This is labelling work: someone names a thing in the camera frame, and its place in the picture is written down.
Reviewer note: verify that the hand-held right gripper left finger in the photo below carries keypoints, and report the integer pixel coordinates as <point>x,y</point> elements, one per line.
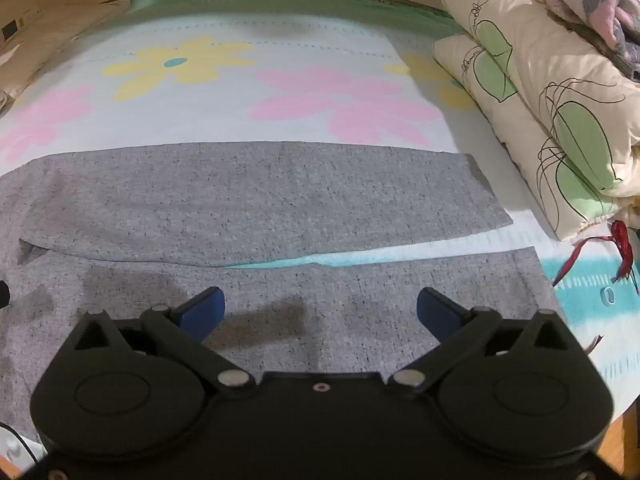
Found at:
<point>206,312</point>

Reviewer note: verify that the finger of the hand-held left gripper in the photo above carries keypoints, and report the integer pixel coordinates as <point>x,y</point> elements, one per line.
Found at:
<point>3,294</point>

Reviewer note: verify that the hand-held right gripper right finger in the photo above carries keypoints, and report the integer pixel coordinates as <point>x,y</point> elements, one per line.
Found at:
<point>436,312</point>

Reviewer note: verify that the grey pants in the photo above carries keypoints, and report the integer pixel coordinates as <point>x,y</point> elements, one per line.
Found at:
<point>250,195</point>

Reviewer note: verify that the red ribbon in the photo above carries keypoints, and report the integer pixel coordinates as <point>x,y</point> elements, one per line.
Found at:
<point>621,240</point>

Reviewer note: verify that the floral bed sheet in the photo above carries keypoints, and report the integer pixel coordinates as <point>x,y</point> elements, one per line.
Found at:
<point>225,110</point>

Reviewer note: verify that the cream leaf print quilt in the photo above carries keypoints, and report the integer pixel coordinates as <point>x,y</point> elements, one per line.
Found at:
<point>525,60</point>

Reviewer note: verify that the grey pink patterned blanket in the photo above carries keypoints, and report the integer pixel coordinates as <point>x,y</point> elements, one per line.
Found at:
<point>602,20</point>

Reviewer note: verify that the wall socket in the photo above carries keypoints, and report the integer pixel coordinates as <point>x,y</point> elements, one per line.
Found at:
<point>10,30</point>

